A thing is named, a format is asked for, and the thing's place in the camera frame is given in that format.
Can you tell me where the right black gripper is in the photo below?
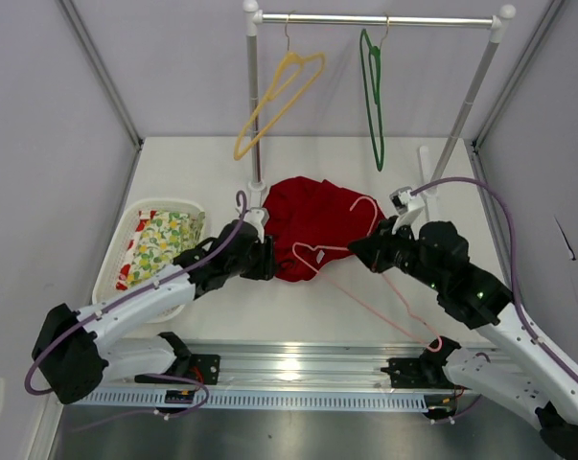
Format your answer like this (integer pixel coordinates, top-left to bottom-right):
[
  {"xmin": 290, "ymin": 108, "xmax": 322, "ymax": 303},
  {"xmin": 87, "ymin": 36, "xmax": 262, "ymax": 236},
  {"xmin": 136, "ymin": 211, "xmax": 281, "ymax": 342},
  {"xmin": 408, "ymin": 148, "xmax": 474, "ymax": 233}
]
[{"xmin": 349, "ymin": 215, "xmax": 447, "ymax": 292}]

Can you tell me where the pink clothes hanger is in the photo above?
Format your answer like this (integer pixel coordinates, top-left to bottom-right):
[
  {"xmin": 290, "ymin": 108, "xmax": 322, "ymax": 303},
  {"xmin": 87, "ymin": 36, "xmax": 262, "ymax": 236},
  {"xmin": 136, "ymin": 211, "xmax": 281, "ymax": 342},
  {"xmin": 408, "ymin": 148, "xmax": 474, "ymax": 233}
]
[{"xmin": 291, "ymin": 195, "xmax": 444, "ymax": 353}]

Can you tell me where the red skirt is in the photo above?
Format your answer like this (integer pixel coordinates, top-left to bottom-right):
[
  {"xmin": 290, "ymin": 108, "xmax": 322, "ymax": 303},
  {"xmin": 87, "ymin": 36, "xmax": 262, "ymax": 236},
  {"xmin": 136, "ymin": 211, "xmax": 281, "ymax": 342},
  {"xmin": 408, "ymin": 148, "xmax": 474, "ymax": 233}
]
[{"xmin": 264, "ymin": 176, "xmax": 385, "ymax": 283}]

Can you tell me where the green clothes hanger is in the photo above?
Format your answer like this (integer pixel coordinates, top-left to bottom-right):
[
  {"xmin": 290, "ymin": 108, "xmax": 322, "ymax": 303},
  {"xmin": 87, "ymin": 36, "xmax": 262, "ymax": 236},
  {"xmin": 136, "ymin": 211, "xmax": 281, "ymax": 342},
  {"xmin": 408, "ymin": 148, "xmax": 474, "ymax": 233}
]
[{"xmin": 359, "ymin": 28, "xmax": 388, "ymax": 173}]

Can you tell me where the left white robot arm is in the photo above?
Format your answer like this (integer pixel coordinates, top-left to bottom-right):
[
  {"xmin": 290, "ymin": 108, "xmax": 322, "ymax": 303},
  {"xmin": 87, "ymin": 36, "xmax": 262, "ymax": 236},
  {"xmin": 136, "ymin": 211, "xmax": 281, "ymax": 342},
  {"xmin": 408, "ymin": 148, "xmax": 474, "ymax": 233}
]
[{"xmin": 32, "ymin": 220, "xmax": 276, "ymax": 404}]

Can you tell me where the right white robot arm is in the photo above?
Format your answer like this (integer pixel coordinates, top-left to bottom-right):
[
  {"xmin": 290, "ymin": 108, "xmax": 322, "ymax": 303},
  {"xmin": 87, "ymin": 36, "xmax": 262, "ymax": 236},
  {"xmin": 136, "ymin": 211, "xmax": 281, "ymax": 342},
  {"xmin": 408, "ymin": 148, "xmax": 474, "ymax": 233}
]
[{"xmin": 348, "ymin": 218, "xmax": 578, "ymax": 459}]

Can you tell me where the yellow clothes hanger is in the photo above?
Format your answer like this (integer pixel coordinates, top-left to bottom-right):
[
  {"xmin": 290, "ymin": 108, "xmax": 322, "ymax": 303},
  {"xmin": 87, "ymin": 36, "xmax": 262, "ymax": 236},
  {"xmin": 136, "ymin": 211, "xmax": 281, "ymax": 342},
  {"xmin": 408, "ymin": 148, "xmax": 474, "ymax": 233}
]
[{"xmin": 233, "ymin": 8, "xmax": 326, "ymax": 161}]

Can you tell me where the lemon print cloth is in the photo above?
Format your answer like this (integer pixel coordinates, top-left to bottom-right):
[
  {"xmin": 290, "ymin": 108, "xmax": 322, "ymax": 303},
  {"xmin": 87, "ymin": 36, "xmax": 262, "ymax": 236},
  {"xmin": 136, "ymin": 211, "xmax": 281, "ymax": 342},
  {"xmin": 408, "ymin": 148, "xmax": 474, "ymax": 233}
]
[{"xmin": 115, "ymin": 210, "xmax": 206, "ymax": 291}]

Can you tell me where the white plastic laundry basket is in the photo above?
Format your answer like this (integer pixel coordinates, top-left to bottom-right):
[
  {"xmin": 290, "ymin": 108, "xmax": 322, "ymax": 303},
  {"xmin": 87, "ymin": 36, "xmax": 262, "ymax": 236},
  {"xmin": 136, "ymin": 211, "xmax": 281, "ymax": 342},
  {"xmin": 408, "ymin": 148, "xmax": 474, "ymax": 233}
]
[{"xmin": 92, "ymin": 198, "xmax": 206, "ymax": 303}]

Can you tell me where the white clothes rack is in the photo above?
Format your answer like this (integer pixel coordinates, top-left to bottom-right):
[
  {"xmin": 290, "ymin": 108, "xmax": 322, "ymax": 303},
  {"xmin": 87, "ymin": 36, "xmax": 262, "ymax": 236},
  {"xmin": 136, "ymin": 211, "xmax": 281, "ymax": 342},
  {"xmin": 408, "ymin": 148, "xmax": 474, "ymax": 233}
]
[{"xmin": 234, "ymin": 1, "xmax": 516, "ymax": 204}]

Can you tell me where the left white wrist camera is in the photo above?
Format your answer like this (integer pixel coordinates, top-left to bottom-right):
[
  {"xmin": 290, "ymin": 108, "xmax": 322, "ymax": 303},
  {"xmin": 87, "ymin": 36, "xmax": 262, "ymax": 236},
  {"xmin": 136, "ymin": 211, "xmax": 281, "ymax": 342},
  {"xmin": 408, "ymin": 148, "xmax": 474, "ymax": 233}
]
[{"xmin": 243, "ymin": 207, "xmax": 269, "ymax": 228}]

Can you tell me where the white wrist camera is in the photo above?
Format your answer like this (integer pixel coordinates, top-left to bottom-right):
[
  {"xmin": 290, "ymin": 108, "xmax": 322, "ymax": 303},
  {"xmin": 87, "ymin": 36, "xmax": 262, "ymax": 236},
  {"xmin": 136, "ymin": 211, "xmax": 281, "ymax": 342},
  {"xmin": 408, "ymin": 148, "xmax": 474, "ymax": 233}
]
[
  {"xmin": 243, "ymin": 207, "xmax": 269, "ymax": 228},
  {"xmin": 389, "ymin": 187, "xmax": 426, "ymax": 234}
]

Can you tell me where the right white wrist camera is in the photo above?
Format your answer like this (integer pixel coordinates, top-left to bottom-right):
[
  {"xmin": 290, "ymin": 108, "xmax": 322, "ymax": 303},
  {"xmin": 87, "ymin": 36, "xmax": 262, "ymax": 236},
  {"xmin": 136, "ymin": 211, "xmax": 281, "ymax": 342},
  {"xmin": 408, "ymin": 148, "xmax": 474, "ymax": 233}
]
[{"xmin": 389, "ymin": 187, "xmax": 426, "ymax": 234}]

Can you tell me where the aluminium mounting rail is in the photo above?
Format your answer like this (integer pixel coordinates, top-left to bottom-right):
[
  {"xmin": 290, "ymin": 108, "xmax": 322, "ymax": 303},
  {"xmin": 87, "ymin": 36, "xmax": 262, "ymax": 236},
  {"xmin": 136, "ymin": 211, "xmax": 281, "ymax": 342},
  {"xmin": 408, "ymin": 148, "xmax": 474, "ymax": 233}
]
[{"xmin": 96, "ymin": 340, "xmax": 510, "ymax": 387}]

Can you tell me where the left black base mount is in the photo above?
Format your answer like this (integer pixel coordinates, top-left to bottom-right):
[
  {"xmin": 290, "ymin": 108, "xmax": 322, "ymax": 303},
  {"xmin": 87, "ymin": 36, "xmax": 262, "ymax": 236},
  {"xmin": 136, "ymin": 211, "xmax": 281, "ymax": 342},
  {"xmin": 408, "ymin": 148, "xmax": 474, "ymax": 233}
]
[{"xmin": 161, "ymin": 354, "xmax": 221, "ymax": 385}]

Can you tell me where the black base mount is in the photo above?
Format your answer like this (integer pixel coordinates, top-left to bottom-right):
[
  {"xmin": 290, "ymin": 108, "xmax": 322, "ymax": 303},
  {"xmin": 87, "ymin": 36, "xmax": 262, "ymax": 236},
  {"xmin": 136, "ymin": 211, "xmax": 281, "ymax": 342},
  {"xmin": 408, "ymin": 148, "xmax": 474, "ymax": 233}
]
[
  {"xmin": 161, "ymin": 354, "xmax": 221, "ymax": 385},
  {"xmin": 380, "ymin": 357, "xmax": 454, "ymax": 390}
]

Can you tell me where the white slotted cable duct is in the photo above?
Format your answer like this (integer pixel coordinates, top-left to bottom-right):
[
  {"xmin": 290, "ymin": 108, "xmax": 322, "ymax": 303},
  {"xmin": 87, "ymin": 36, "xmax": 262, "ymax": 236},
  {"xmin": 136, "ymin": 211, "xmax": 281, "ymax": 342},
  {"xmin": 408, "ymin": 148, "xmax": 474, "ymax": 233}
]
[{"xmin": 78, "ymin": 387, "xmax": 428, "ymax": 413}]

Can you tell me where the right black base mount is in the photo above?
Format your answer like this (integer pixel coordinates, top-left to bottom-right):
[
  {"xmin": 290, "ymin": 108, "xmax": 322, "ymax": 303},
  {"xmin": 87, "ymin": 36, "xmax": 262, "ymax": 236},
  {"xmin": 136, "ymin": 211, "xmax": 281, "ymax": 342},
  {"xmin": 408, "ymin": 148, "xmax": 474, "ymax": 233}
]
[{"xmin": 380, "ymin": 357, "xmax": 454, "ymax": 390}]

